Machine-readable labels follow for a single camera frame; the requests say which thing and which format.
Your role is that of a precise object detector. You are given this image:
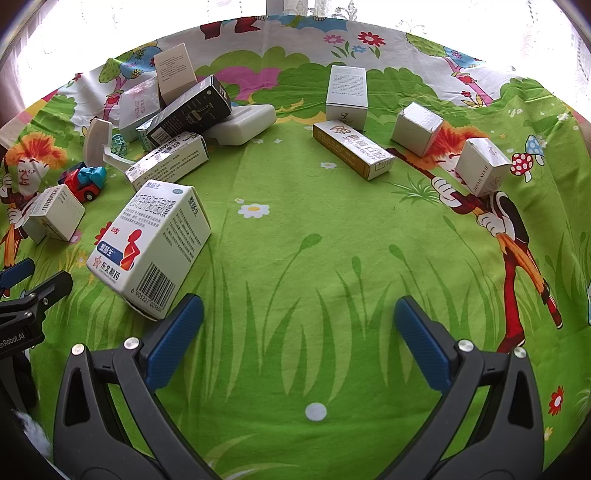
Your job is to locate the black product box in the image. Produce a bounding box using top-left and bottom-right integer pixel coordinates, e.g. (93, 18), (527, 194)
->
(136, 75), (232, 149)

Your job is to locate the silver box with pink print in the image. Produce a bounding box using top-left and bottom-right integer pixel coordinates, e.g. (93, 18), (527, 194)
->
(117, 76), (162, 143)

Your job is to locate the small white barcode box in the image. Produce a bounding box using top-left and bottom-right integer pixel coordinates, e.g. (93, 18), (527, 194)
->
(22, 184), (86, 244)

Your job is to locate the red and blue toy car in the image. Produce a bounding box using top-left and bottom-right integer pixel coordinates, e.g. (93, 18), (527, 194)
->
(64, 165), (108, 203)

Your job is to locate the long white text medicine box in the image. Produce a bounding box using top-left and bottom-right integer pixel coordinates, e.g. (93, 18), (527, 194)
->
(124, 131), (209, 193)

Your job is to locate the large white red-figure medicine box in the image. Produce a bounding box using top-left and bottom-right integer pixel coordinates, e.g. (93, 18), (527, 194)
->
(86, 179), (212, 320)

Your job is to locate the white plastic case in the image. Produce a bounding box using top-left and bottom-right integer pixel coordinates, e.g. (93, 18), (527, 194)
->
(205, 104), (277, 147)

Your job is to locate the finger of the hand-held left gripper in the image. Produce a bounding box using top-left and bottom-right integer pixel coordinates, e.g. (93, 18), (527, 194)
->
(0, 257), (36, 291)
(0, 271), (74, 325)

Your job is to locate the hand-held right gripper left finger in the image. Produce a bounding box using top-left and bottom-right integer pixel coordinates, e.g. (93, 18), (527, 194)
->
(53, 293), (222, 480)

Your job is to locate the gold and white long box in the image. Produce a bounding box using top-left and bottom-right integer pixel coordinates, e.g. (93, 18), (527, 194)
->
(312, 119), (396, 181)

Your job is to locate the small white printed box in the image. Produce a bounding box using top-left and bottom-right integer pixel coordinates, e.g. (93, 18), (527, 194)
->
(454, 137), (513, 198)

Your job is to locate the tall white text box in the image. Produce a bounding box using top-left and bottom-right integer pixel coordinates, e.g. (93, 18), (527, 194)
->
(325, 65), (369, 131)

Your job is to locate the beige carton box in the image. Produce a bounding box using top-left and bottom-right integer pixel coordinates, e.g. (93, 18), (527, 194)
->
(153, 43), (198, 110)

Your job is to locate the green printed cartoon blanket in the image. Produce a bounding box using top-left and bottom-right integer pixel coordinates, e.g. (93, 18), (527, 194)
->
(0, 14), (591, 480)

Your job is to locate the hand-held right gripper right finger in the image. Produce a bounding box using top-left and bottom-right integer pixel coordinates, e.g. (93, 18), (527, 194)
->
(381, 296), (546, 480)

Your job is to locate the white hinged plastic holder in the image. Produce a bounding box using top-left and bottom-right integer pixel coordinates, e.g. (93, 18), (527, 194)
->
(84, 118), (139, 172)

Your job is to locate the plain white cube box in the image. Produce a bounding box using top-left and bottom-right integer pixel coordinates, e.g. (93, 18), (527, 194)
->
(391, 102), (445, 158)

